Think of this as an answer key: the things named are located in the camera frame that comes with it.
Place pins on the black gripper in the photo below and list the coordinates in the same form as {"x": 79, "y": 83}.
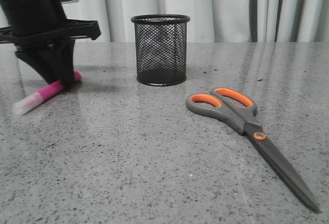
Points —
{"x": 56, "y": 62}

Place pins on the pink highlighter pen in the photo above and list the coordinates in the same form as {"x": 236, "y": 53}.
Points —
{"x": 32, "y": 101}

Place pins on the grey orange scissors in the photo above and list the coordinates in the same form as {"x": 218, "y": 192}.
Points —
{"x": 239, "y": 112}

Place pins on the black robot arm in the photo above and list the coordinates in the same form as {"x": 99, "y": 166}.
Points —
{"x": 29, "y": 17}

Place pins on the black mesh pen holder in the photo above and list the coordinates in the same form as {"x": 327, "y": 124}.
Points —
{"x": 161, "y": 48}

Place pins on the grey curtain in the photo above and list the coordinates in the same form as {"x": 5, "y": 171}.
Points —
{"x": 231, "y": 21}

